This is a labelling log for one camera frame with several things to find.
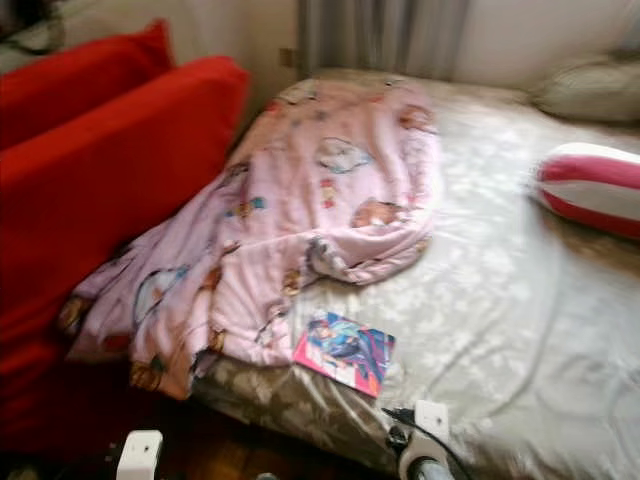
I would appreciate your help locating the colourful comic booklet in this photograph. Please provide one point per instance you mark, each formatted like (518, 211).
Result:
(345, 352)

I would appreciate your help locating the pink cartoon print blanket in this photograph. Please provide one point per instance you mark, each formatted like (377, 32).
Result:
(310, 200)

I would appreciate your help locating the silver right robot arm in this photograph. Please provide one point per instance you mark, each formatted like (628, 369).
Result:
(426, 464)

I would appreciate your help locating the red white blue star bolster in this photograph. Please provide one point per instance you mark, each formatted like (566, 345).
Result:
(590, 190)

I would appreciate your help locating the red cushion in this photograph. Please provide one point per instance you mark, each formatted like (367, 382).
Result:
(80, 85)
(100, 220)

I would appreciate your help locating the olive floral pillow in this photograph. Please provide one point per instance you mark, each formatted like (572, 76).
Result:
(590, 90)

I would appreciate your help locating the grey curtain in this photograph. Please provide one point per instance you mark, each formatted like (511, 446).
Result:
(380, 40)

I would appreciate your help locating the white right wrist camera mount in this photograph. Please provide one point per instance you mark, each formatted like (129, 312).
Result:
(432, 420)

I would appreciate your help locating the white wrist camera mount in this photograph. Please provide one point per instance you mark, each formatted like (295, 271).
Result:
(140, 455)
(432, 420)

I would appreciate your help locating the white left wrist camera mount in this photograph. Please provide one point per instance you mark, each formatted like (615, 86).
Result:
(140, 455)

